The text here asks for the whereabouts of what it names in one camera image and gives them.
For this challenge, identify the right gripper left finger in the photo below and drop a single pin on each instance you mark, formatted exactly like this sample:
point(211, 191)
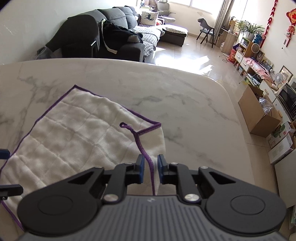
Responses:
point(68, 206)

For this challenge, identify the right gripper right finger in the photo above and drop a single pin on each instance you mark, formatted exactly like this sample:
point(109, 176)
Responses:
point(232, 205)

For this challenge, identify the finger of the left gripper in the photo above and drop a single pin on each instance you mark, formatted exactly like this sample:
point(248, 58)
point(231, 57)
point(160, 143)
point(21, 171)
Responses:
point(10, 190)
point(4, 154)

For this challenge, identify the white towel purple trim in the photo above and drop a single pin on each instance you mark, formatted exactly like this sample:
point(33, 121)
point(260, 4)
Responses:
point(80, 131)

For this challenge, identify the white product box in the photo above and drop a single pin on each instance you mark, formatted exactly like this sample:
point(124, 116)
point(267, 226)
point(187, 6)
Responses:
point(281, 142)

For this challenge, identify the brown cardboard box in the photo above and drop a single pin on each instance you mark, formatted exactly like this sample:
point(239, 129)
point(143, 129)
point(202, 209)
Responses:
point(258, 121)

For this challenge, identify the white storage cabinet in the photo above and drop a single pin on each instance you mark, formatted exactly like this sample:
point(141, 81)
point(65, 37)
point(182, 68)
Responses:
point(257, 71)

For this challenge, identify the small white desk fan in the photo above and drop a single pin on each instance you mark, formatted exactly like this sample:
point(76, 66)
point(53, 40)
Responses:
point(278, 79)

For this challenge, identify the black clothes pile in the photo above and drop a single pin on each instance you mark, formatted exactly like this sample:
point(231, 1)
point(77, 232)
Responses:
point(82, 36)

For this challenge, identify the dark grey sofa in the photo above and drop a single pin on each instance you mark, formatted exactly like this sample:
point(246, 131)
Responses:
point(126, 17)

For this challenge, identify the green potted plant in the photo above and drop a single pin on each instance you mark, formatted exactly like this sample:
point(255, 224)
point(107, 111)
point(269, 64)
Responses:
point(250, 29)

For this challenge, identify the black wooden chair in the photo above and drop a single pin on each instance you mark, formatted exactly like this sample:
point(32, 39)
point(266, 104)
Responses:
point(207, 30)

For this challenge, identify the dark ottoman with checked cover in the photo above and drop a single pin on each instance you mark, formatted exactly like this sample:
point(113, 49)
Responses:
point(174, 34)

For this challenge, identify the deer print cushion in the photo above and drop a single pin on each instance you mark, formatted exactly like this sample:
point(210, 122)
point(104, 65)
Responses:
point(149, 18)

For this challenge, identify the red hanging wall decoration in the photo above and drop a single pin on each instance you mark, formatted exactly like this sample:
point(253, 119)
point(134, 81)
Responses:
point(270, 20)

